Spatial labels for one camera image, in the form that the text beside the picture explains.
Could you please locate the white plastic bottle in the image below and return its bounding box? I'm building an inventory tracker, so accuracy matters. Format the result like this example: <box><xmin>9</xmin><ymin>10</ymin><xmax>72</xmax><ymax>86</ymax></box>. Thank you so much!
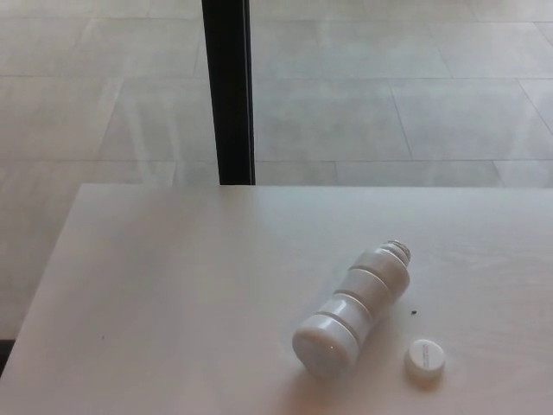
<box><xmin>291</xmin><ymin>239</ymin><xmax>413</xmax><ymax>382</ymax></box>

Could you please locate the white screw bottle cap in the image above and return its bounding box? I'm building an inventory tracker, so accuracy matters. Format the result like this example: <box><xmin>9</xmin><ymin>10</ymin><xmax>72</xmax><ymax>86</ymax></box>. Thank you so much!
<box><xmin>404</xmin><ymin>339</ymin><xmax>447</xmax><ymax>378</ymax></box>

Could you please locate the black object beside desk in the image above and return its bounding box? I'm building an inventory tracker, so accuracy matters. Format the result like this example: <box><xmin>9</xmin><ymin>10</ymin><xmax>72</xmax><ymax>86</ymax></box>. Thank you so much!
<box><xmin>0</xmin><ymin>338</ymin><xmax>16</xmax><ymax>368</ymax></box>

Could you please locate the black vertical window post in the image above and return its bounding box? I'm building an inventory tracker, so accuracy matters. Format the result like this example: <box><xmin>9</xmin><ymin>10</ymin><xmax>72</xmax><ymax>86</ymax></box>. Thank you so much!
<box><xmin>201</xmin><ymin>0</ymin><xmax>257</xmax><ymax>186</ymax></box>

